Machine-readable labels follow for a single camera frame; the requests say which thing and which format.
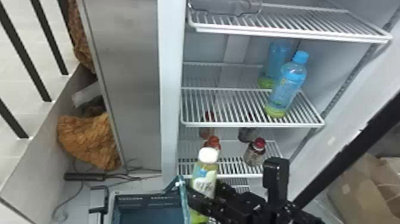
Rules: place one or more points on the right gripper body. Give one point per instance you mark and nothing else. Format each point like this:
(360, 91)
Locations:
(242, 209)

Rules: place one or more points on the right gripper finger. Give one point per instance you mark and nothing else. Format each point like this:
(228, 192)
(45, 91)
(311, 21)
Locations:
(225, 190)
(201, 204)

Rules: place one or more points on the yellow bottle with white cap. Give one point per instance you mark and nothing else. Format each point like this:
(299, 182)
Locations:
(205, 170)

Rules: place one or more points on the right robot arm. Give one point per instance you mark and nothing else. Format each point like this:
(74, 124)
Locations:
(293, 215)

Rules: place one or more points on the brown bottle with red cap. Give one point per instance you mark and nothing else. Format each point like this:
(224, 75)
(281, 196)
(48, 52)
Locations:
(254, 154)
(213, 141)

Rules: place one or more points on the blue basket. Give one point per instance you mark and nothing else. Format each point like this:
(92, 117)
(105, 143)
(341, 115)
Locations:
(147, 204)

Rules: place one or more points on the blue bottle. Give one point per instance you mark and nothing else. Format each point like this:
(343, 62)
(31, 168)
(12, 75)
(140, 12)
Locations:
(286, 87)
(276, 58)

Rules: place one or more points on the black power strip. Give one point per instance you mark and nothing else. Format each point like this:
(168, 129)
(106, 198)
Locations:
(84, 176)

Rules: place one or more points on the cardboard box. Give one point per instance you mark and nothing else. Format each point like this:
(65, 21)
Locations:
(365, 194)

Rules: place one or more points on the white fridge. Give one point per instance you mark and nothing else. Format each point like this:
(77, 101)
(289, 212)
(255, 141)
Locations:
(137, 94)

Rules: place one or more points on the brown cloth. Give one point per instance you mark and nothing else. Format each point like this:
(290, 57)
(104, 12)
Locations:
(80, 37)
(89, 140)

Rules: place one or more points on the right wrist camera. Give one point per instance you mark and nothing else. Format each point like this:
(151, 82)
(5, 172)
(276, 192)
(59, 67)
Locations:
(275, 178)

